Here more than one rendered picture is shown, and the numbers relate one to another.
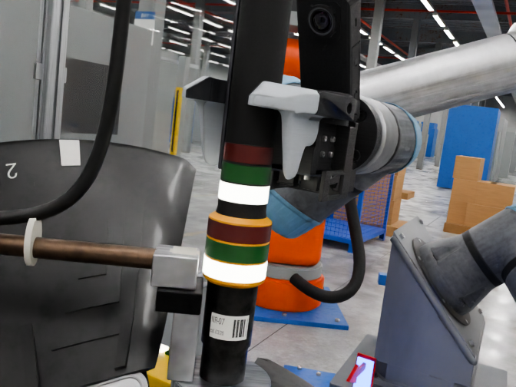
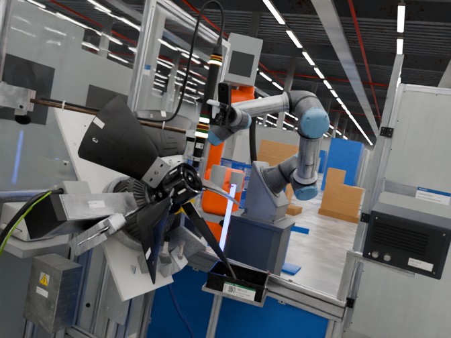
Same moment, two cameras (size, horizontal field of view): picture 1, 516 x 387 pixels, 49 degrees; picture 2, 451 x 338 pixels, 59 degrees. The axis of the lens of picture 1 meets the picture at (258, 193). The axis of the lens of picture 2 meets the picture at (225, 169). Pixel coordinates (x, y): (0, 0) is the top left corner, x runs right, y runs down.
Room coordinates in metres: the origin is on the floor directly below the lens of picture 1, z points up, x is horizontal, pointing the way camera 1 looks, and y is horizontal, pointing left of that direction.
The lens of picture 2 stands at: (-1.02, -0.04, 1.36)
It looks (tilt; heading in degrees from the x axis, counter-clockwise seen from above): 4 degrees down; 358
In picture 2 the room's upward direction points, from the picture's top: 11 degrees clockwise
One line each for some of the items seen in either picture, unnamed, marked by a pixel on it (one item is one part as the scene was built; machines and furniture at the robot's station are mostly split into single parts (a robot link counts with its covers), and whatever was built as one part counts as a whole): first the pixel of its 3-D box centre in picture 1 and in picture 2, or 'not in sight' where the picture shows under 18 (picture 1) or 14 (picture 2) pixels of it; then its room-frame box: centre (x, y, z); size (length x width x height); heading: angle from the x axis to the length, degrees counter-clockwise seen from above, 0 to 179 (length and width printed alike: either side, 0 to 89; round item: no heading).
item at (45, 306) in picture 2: not in sight; (52, 291); (0.35, 0.41, 0.73); 0.15 x 0.09 x 0.22; 61
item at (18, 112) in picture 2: not in sight; (23, 117); (0.32, 0.60, 1.31); 0.05 x 0.04 x 0.05; 96
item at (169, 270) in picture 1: (213, 323); (196, 146); (0.38, 0.02, 1.33); 0.09 x 0.07 x 0.10; 96
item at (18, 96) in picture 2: not in sight; (14, 97); (0.32, 0.63, 1.37); 0.10 x 0.07 x 0.09; 96
